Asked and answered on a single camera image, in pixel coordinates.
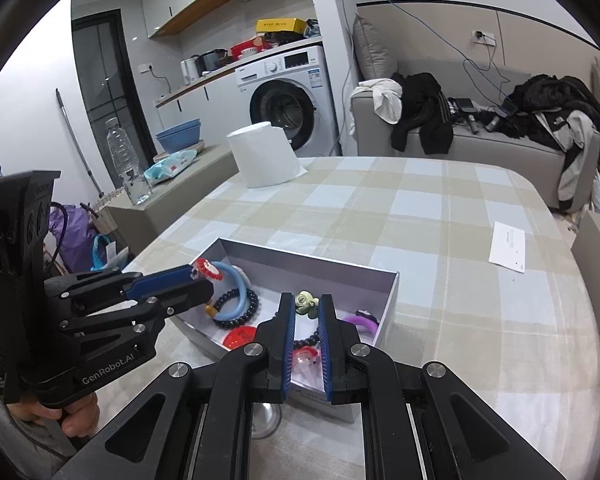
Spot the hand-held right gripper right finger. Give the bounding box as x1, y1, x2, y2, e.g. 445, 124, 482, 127
317, 295, 566, 480

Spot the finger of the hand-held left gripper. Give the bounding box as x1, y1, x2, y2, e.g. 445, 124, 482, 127
46, 263, 201, 302
59, 278, 216, 334

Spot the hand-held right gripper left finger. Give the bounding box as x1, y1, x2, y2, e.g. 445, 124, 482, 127
55, 292, 297, 480

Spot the pink translucent toy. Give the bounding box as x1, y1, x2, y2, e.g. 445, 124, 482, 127
291, 347, 323, 384

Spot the purple ring bracelet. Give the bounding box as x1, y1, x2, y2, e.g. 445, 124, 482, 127
341, 309, 380, 335

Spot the small green charm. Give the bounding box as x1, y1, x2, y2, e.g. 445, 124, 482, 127
295, 290, 321, 319

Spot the red round badge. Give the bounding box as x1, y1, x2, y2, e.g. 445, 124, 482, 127
224, 326, 257, 350

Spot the light blue ring bracelet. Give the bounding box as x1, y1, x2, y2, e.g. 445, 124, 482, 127
194, 259, 254, 324

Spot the grey cardboard box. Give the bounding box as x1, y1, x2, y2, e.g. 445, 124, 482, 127
172, 237, 400, 424

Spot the person's left hand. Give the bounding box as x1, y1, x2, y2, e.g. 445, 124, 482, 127
5, 391, 100, 440

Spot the blue plastic bag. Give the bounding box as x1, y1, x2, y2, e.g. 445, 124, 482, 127
91, 234, 132, 272

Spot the large cardboard box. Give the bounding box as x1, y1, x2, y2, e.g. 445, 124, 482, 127
105, 142, 241, 249

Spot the wicker basket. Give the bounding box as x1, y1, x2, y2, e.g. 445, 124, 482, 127
87, 189, 131, 257

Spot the purple plastic bag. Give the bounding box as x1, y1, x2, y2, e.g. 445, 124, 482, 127
47, 205, 99, 274

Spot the wet wipes pack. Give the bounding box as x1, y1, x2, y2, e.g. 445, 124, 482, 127
144, 149, 199, 186

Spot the clear water bottle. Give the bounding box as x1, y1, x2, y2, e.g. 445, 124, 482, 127
105, 116, 154, 206

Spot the blue plastic basin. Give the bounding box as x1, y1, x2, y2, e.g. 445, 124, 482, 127
156, 118, 203, 154

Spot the plaid tablecloth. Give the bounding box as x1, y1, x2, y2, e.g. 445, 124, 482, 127
65, 156, 600, 480

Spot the white paper towel roll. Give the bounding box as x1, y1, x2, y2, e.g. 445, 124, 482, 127
227, 121, 309, 190

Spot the dark glass door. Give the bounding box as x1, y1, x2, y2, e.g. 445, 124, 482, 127
71, 9, 159, 172

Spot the white envelope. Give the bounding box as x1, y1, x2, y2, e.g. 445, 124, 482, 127
488, 220, 527, 275

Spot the white kettle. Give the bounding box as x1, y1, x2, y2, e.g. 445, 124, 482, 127
181, 57, 201, 86

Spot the white washing machine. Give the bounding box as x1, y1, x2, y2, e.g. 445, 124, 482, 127
235, 45, 339, 159

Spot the white garment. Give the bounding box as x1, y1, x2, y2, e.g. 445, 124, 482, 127
357, 77, 404, 125

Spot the black garment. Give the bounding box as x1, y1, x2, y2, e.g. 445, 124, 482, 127
391, 72, 455, 156

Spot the grey sofa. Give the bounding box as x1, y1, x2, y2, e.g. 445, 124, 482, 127
350, 90, 600, 212

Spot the yellow box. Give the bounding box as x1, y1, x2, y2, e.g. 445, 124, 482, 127
256, 17, 310, 34

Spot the grey pillow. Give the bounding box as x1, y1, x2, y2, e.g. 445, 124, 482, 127
352, 14, 399, 81

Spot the black and white jacket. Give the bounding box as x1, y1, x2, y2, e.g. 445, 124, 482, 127
500, 74, 600, 212

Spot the mop handle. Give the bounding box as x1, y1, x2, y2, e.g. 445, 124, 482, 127
55, 88, 104, 199

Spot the blue cable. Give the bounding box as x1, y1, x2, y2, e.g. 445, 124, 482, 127
330, 0, 512, 112

